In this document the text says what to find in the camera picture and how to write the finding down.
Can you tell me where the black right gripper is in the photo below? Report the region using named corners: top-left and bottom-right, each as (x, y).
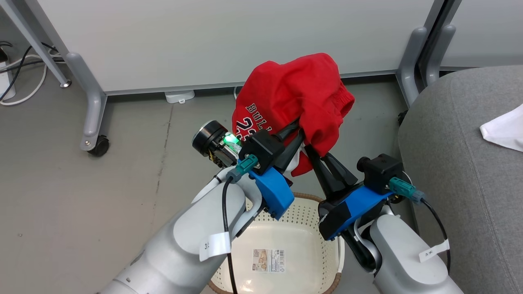
top-left (304, 145), bottom-right (363, 218)

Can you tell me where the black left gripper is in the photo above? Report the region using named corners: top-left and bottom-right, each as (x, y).
top-left (192, 120), bottom-right (306, 170)

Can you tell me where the red Bulls basketball jersey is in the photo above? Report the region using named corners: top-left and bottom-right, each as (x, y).
top-left (232, 52), bottom-right (355, 177)

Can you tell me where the white garment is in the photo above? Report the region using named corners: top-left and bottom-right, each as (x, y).
top-left (480, 103), bottom-right (523, 153)

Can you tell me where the white perforated laundry basket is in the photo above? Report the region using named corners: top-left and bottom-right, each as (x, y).
top-left (206, 192), bottom-right (346, 294)

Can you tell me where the printed basket label sticker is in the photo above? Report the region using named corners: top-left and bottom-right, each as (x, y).
top-left (252, 248), bottom-right (286, 274)

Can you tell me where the white floor adapter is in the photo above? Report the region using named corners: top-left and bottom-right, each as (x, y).
top-left (164, 89), bottom-right (196, 105)

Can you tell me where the large white partition panel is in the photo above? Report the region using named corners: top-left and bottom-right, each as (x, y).
top-left (37, 0), bottom-right (434, 95)

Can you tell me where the grey curved partition leg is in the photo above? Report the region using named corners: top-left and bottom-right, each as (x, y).
top-left (395, 26), bottom-right (428, 108)
top-left (426, 24), bottom-right (456, 87)

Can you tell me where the black caster wheel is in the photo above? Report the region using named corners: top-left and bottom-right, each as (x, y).
top-left (87, 135), bottom-right (110, 157)

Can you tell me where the grey partition leg with caster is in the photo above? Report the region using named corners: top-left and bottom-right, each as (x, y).
top-left (65, 52), bottom-right (108, 152)

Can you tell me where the narrow white partition panel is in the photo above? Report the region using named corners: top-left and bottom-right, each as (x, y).
top-left (440, 0), bottom-right (523, 69)

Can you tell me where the thin grey slanted pole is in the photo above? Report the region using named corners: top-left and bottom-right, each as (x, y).
top-left (0, 0), bottom-right (72, 89)

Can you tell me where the white power strip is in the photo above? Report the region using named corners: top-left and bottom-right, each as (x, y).
top-left (0, 60), bottom-right (16, 101)

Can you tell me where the blue right camera mount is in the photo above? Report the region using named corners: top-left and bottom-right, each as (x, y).
top-left (318, 186), bottom-right (395, 241)

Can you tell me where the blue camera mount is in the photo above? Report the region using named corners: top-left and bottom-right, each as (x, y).
top-left (318, 186), bottom-right (395, 241)
top-left (248, 166), bottom-right (295, 221)

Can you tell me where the teal left cable connector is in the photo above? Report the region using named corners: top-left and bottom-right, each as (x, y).
top-left (226, 154), bottom-right (260, 183)

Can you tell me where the teal cable connector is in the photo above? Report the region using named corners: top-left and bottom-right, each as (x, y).
top-left (389, 176), bottom-right (426, 204)
top-left (226, 154), bottom-right (260, 183)

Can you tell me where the blue left camera mount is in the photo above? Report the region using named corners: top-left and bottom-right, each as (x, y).
top-left (248, 166), bottom-right (295, 221)

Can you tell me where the teal right cable connector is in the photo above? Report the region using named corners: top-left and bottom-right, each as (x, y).
top-left (389, 176), bottom-right (426, 204)

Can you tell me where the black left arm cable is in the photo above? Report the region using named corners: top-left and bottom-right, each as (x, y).
top-left (221, 176), bottom-right (240, 294)

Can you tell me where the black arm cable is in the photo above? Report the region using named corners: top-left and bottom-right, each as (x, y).
top-left (221, 176), bottom-right (240, 294)
top-left (421, 198), bottom-right (451, 275)

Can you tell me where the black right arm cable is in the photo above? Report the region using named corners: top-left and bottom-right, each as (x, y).
top-left (421, 198), bottom-right (451, 275)

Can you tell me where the white right cable tag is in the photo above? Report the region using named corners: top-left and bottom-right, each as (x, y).
top-left (418, 239), bottom-right (450, 263)

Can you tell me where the white cable tag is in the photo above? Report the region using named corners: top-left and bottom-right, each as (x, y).
top-left (199, 232), bottom-right (232, 262)
top-left (418, 239), bottom-right (450, 263)

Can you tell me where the white left cable tag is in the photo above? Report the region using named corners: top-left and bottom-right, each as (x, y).
top-left (199, 232), bottom-right (232, 262)

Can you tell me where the white floor cable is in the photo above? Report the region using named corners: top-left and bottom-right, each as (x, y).
top-left (0, 54), bottom-right (50, 107)

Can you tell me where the black floor cable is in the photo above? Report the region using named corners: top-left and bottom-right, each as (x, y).
top-left (0, 41), bottom-right (66, 102)

